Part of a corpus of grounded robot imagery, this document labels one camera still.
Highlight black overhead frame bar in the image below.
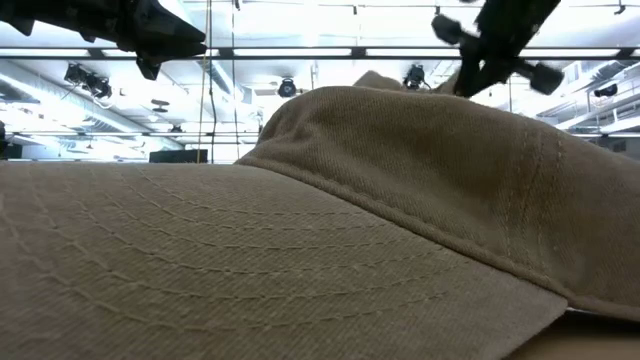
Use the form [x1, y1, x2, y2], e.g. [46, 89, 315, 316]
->
[0, 45, 640, 62]

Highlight dark monitor screen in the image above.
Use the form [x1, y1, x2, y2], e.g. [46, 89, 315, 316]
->
[148, 148, 209, 165]

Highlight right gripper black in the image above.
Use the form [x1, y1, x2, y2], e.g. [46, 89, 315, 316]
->
[431, 0, 566, 99]

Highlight beige cotton baseball cap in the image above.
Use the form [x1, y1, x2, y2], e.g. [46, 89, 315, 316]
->
[0, 69, 640, 360]

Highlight black hanging cable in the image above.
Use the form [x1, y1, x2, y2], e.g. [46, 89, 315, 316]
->
[205, 0, 218, 164]

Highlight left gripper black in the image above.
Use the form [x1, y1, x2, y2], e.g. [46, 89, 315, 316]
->
[0, 0, 208, 82]

